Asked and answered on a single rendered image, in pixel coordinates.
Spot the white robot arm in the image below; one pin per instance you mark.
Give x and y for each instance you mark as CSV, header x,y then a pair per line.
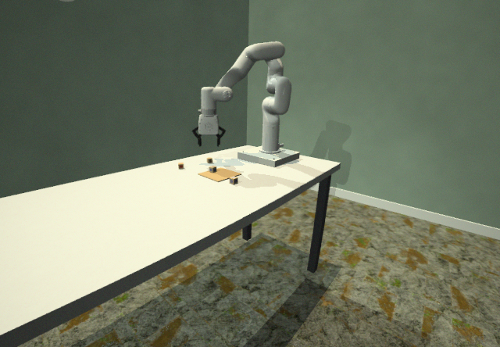
x,y
276,84

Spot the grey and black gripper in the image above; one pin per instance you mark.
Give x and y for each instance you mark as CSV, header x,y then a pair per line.
x,y
208,125

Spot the tan flat mat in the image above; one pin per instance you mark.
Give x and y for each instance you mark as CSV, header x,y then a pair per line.
x,y
221,174

